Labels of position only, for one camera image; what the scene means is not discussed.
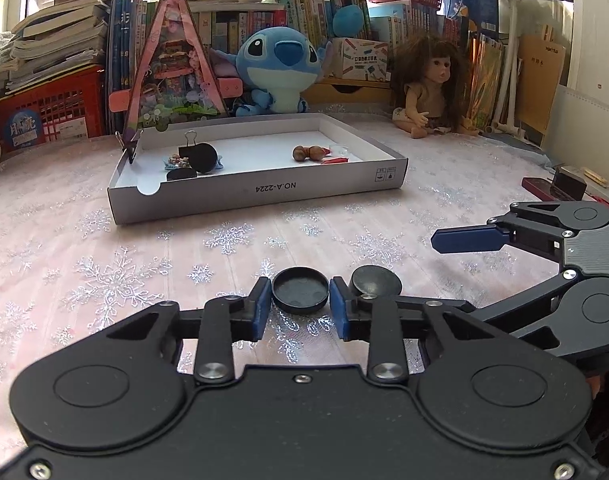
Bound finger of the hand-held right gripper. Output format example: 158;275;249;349
469;270;581;357
431;201;576;262

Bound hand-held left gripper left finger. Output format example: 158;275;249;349
104;276;272;386

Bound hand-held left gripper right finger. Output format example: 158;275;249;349
329;276;500;386

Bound white cardboard box tray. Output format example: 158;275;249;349
107;112;409;226

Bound black binder clip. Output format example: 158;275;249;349
115;129;144;165
178;130;201;162

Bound small black box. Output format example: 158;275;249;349
553;167;587;201

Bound dark red flat box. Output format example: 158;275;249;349
521;176;560;200

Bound pink snowflake tablecloth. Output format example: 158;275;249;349
0;102;609;461

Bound shiny gold wrapping paper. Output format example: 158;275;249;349
467;30;507;133

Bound long-haired baby doll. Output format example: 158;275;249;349
391;35;480;138

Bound brown cardboard sheet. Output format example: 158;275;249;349
514;35;567;136

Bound white pipe rack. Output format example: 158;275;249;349
494;0;530;136

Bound wooden drawer box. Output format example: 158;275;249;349
302;77;400;106

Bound white printed carton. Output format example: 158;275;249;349
329;37;390;83

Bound blue printed box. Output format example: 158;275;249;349
444;0;500;36

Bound blue alien plush toy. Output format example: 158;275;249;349
209;27;332;117

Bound blue plush ball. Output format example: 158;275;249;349
333;2;370;38

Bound triangular pink toy house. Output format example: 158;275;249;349
122;0;230;143

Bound pink rectangular box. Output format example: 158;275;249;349
109;77;242;113

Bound row of shelf books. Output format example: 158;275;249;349
189;0;470;51

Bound red plastic crate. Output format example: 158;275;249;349
0;65;108;153

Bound tall blue books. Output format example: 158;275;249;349
104;0;150;131

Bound stack of books and papers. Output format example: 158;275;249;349
7;0;110;93

